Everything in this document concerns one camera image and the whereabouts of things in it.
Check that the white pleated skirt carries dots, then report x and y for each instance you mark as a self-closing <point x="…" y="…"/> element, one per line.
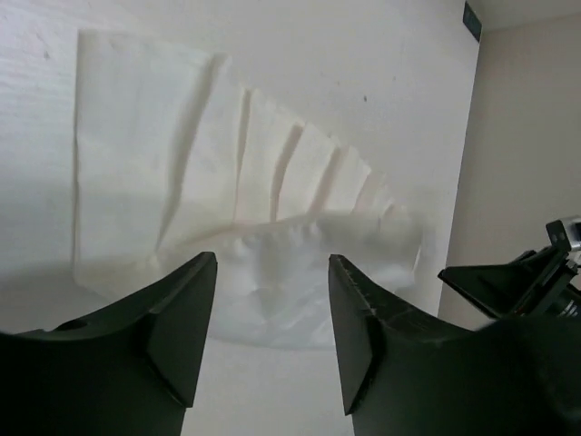
<point x="175" y="156"/>

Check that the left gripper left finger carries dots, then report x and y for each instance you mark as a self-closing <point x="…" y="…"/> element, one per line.
<point x="130" y="368"/>

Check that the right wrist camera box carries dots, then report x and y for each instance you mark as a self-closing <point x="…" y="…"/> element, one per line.
<point x="565" y="234"/>

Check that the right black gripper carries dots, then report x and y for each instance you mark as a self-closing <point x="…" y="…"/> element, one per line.
<point x="535" y="283"/>

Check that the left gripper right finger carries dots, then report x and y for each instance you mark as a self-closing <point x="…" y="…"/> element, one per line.
<point x="405" y="372"/>

